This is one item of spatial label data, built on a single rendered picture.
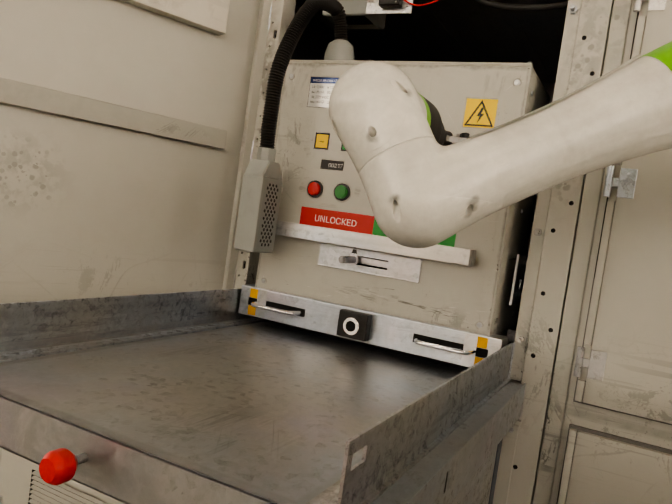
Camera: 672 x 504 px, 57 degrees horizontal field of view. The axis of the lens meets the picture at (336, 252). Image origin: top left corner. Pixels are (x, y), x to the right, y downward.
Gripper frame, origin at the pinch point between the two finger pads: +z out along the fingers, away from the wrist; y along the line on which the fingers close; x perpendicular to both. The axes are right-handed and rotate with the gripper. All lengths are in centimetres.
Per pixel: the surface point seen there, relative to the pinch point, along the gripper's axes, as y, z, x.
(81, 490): -83, 6, -89
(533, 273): 15.4, 8.2, -18.9
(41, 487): -97, 6, -93
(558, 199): 17.7, 7.8, -5.6
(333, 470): 8, -51, -38
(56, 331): -42, -42, -36
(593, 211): 23.5, 7.8, -7.0
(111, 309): -42, -32, -33
